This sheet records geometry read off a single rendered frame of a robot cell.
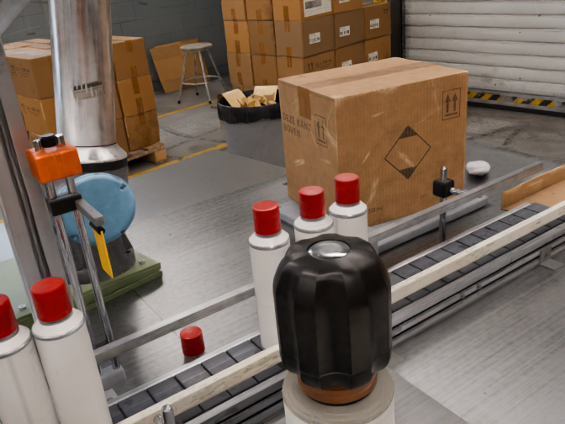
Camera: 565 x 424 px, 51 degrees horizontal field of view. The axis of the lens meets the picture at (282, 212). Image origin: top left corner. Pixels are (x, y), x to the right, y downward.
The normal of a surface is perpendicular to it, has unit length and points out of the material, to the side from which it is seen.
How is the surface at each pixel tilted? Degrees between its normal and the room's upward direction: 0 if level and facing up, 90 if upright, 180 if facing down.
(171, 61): 70
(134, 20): 90
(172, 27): 90
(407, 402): 0
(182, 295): 0
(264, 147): 99
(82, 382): 90
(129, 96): 90
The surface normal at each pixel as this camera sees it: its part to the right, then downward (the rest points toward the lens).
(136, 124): 0.68, 0.20
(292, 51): -0.67, 0.36
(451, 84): 0.43, 0.33
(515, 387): -0.09, -0.91
